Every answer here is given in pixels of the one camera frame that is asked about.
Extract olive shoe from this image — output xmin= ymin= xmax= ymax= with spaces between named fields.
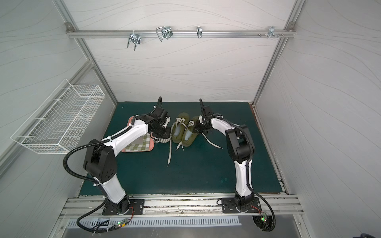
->
xmin=176 ymin=116 xmax=202 ymax=149
xmin=167 ymin=113 xmax=190 ymax=166

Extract light blue insole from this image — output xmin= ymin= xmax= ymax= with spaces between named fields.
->
xmin=184 ymin=129 xmax=193 ymax=141
xmin=172 ymin=124 xmax=185 ymax=138

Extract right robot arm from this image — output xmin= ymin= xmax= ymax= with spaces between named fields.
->
xmin=193 ymin=99 xmax=255 ymax=211

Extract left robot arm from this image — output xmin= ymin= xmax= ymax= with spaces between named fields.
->
xmin=83 ymin=106 xmax=171 ymax=204

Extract ribbed ceramic cup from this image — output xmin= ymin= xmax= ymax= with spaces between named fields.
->
xmin=155 ymin=137 xmax=171 ymax=143

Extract green checkered cloth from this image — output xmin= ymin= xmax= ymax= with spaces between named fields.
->
xmin=123 ymin=116 xmax=151 ymax=152

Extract pink tray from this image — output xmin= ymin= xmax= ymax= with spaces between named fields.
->
xmin=120 ymin=115 xmax=159 ymax=153

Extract metal U-bolt clamp left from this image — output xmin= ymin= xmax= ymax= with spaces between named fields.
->
xmin=127 ymin=31 xmax=141 ymax=51

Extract aluminium crossbar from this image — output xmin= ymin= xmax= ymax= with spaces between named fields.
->
xmin=66 ymin=29 xmax=296 ymax=39

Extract metal hook clamp middle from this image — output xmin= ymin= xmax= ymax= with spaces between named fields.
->
xmin=156 ymin=26 xmax=173 ymax=42

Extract small metal clip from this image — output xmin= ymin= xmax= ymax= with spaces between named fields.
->
xmin=196 ymin=26 xmax=202 ymax=39

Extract white vent strip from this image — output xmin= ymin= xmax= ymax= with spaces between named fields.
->
xmin=81 ymin=216 xmax=242 ymax=229

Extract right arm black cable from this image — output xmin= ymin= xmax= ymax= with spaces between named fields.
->
xmin=208 ymin=115 xmax=277 ymax=232

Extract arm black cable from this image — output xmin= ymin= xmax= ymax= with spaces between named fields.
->
xmin=63 ymin=124 xmax=135 ymax=182
xmin=208 ymin=115 xmax=277 ymax=232

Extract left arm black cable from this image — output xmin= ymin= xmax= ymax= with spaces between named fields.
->
xmin=63 ymin=124 xmax=135 ymax=182

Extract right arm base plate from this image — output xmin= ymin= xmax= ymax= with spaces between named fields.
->
xmin=216 ymin=196 xmax=262 ymax=214

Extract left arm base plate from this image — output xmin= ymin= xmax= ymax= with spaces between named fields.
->
xmin=102 ymin=199 xmax=144 ymax=216

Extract white wire basket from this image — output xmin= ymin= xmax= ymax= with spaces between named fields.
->
xmin=11 ymin=79 xmax=105 ymax=154

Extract metal bracket right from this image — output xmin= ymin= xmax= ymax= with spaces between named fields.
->
xmin=258 ymin=26 xmax=284 ymax=39

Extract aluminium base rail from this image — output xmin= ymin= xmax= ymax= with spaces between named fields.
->
xmin=59 ymin=193 xmax=304 ymax=219

